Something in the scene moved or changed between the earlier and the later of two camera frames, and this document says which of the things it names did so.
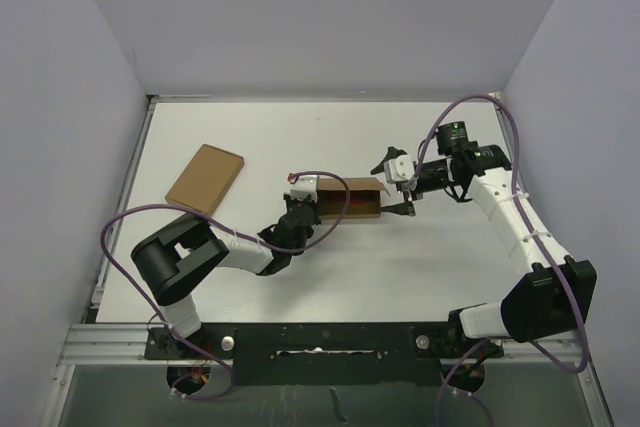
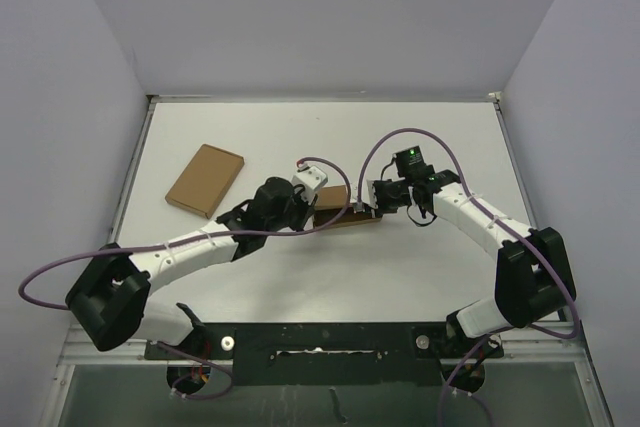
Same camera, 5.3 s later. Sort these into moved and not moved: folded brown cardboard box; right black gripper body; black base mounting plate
Moved: right black gripper body
Not moved: folded brown cardboard box; black base mounting plate
